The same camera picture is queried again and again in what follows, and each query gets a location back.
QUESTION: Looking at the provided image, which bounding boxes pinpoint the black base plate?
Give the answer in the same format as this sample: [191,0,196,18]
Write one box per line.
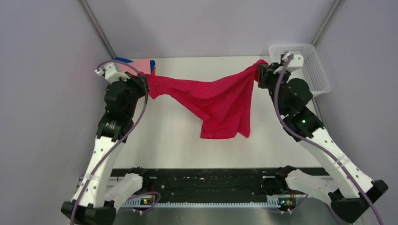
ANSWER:
[111,167,300,203]

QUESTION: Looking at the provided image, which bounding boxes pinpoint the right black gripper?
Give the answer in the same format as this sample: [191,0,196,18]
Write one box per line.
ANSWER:
[257,62,292,115]

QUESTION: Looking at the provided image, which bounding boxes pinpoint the pink folded t shirt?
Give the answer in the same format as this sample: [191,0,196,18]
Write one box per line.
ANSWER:
[118,58,152,75]

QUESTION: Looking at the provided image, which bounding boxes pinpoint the aluminium rail frame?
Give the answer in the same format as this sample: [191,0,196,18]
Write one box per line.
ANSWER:
[73,175,358,209]

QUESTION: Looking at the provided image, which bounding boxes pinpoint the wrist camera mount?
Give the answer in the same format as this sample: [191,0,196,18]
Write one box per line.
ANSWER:
[94,62,130,83]
[273,52,304,74]

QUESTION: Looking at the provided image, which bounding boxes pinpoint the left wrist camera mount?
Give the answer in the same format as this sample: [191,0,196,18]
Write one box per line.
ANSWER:
[94,62,130,83]

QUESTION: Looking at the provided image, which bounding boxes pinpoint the magenta t shirt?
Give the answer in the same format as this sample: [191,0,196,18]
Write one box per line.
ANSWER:
[147,60,268,139]

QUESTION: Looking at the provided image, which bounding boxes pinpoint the white plastic basket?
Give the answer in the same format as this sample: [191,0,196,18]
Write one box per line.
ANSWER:
[268,43,331,97]

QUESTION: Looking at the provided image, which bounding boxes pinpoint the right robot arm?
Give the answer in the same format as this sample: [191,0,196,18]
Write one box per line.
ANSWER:
[258,63,388,224]

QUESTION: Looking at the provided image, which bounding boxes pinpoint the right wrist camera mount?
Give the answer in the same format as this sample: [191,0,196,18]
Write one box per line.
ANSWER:
[273,52,304,74]

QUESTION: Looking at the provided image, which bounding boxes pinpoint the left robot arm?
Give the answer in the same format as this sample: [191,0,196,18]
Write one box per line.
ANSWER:
[61,73,151,225]

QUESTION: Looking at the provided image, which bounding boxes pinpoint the blue folded t shirt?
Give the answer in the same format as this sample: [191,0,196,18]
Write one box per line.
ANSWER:
[115,57,155,74]

